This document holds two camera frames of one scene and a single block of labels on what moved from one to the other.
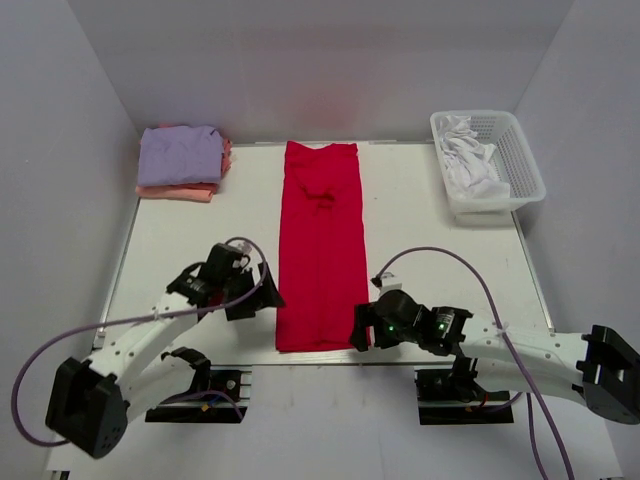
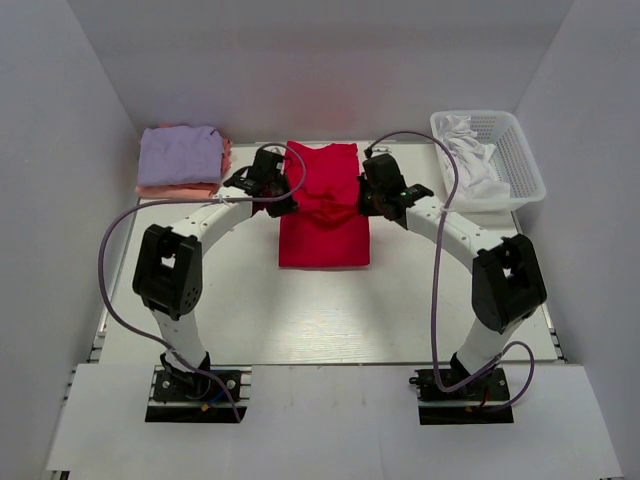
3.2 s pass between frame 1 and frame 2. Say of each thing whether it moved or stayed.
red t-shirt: moved
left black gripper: moved
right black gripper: moved
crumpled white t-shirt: stayed
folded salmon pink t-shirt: stayed
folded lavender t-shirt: stayed
